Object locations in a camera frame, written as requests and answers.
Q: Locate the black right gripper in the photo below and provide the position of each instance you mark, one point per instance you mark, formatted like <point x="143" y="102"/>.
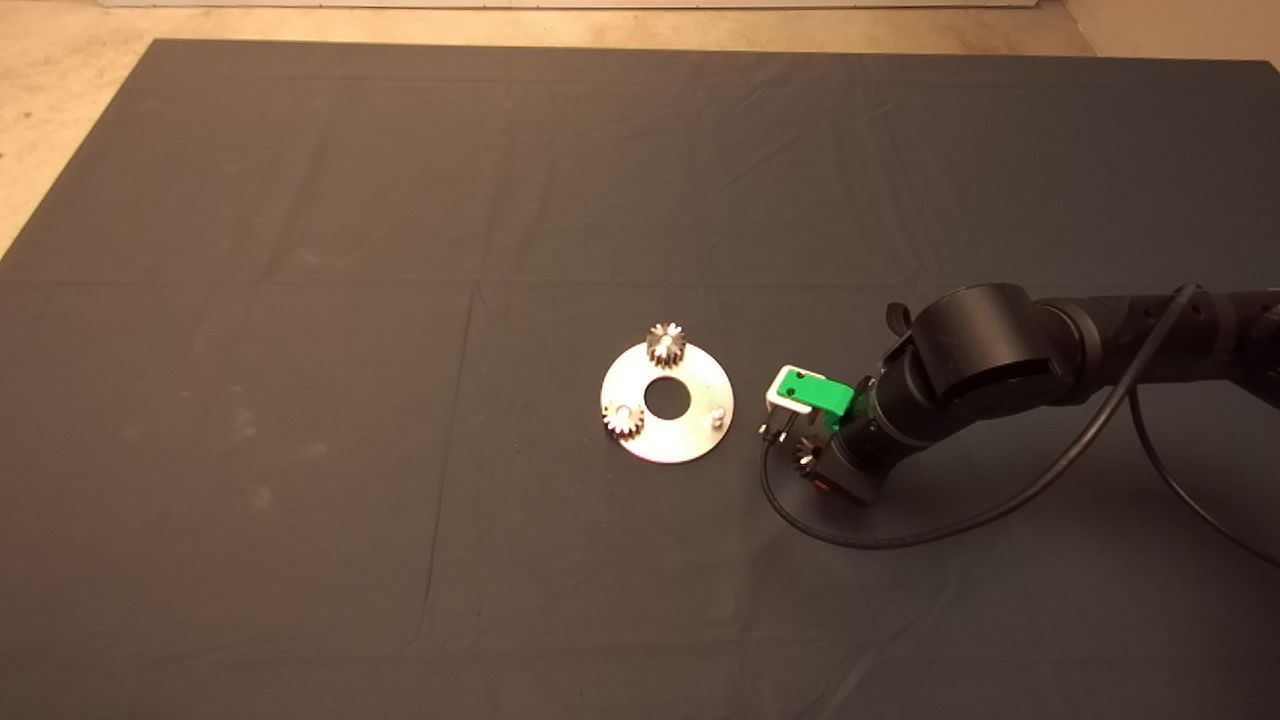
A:
<point x="855" y="470"/>

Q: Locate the small steel planetary gear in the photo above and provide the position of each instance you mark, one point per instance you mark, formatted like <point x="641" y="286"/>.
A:
<point x="623" y="419"/>
<point x="666" y="347"/>
<point x="803" y="459"/>

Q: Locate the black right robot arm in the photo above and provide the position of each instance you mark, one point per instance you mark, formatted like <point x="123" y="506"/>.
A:
<point x="980" y="345"/>

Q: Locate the round metal carrier plate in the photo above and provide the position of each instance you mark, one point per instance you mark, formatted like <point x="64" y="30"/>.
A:
<point x="690" y="440"/>

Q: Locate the dark grey table cloth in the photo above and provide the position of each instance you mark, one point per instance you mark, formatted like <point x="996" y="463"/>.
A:
<point x="300" y="300"/>

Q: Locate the green right camera mount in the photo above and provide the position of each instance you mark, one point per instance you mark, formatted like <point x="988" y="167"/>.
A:
<point x="820" y="392"/>

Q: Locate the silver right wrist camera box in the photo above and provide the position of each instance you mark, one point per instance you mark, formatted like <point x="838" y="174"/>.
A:
<point x="775" y="398"/>

